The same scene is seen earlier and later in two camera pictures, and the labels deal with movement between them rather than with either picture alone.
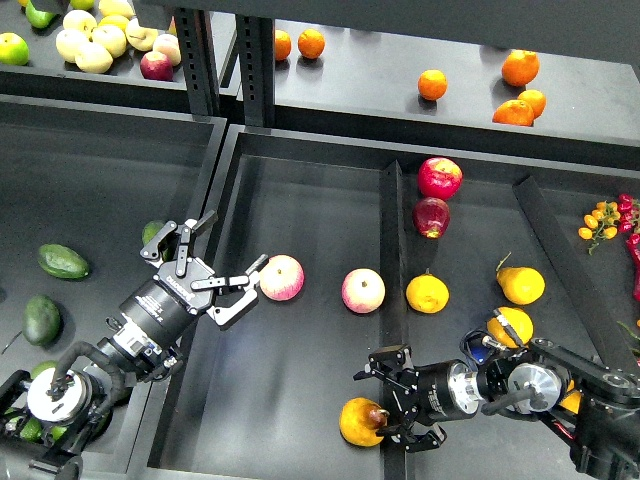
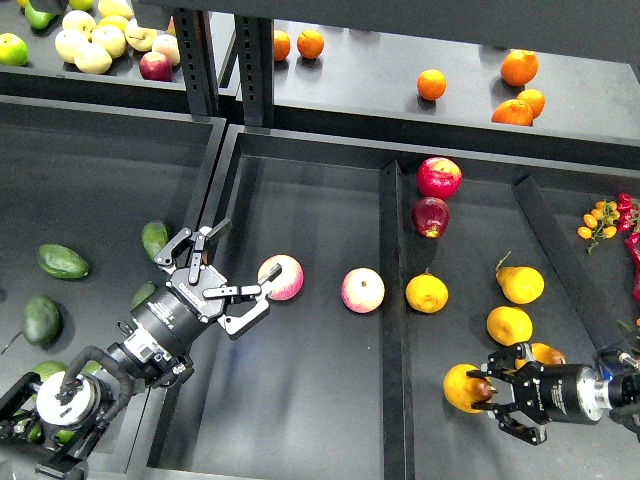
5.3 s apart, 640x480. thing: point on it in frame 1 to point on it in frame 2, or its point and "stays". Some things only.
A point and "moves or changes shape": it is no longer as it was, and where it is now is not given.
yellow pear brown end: (359, 420) moves or changes shape
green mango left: (42, 366) stays
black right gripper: (429, 393) to (559, 392)
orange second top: (311, 43) stays
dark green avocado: (41, 320) stays
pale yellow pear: (111, 38) stays
